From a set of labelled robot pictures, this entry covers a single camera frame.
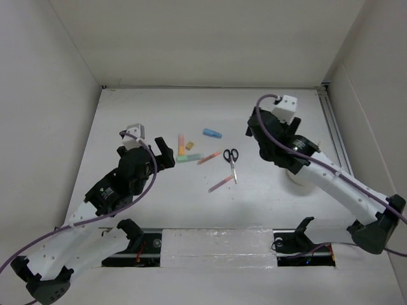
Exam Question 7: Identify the orange pen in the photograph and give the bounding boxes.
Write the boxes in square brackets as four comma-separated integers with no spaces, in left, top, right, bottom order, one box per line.
[197,150,222,165]

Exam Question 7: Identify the purple pink pen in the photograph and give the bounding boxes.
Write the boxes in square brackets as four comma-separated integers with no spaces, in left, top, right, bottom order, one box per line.
[208,175,233,193]

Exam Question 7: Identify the metal rail right side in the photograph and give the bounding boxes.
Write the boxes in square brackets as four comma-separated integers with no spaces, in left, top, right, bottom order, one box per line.
[316,82,354,176]

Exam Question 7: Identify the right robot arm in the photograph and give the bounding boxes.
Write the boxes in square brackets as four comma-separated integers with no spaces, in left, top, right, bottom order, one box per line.
[246,106,406,254]

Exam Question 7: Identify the orange pink highlighter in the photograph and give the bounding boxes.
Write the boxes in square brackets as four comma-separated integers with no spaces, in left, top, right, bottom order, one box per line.
[178,133,185,156]

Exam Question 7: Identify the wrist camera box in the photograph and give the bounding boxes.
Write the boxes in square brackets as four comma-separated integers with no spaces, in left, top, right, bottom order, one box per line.
[272,95,298,124]
[120,123,146,150]

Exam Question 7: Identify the blue capped marker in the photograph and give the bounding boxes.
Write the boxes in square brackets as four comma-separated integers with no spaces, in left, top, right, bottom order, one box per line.
[203,128,222,139]

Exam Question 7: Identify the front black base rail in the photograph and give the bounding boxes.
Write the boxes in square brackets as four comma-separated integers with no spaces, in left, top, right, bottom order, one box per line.
[102,229,336,268]

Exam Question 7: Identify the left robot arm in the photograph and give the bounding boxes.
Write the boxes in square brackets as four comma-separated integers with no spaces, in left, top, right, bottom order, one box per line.
[8,132,175,304]

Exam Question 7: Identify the small yellow sharpener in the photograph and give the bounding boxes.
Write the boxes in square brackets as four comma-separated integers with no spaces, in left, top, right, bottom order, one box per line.
[186,142,194,150]

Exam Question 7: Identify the white round divided container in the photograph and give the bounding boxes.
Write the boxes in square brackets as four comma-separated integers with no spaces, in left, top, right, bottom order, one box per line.
[286,170,314,195]

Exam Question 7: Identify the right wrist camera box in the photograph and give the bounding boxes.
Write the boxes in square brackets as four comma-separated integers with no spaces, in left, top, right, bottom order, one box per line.
[272,95,298,124]

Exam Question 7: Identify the black handled scissors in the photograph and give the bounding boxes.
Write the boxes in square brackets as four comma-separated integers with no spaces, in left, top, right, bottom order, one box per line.
[223,148,239,183]

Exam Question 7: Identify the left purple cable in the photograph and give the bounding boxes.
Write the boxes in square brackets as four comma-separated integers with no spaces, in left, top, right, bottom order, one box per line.
[0,130,158,305]

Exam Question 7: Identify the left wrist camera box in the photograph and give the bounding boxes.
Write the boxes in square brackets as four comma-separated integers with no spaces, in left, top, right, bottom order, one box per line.
[120,123,146,150]

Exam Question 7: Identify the green highlighter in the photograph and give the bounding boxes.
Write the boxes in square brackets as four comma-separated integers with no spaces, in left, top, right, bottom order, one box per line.
[176,154,204,163]

